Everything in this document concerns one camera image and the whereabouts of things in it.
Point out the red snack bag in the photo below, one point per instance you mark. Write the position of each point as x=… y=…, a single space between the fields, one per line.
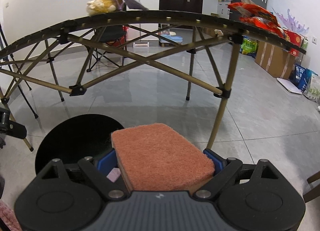
x=258 y=16

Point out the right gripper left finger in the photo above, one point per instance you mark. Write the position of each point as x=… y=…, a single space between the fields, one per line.
x=107 y=162

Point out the black round trash bin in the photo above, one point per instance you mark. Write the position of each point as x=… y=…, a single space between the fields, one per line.
x=75 y=138

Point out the white and yellow plush toy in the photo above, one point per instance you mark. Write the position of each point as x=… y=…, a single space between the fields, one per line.
x=100 y=7

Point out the large cardboard box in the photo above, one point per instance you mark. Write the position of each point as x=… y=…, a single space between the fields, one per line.
x=274 y=60

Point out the purple flower decoration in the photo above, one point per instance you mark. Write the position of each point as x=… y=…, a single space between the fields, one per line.
x=292 y=24

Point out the red and yellow sponge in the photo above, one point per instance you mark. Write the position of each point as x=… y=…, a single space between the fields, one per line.
x=157 y=158

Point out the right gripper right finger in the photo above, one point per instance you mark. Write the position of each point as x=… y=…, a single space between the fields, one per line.
x=219 y=162

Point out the green packaged bag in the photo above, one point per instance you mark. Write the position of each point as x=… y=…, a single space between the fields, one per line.
x=249 y=46

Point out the red gift box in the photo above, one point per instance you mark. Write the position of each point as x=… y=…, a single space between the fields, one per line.
x=295 y=39

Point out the black folding chair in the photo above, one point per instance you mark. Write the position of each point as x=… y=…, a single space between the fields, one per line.
x=112 y=36

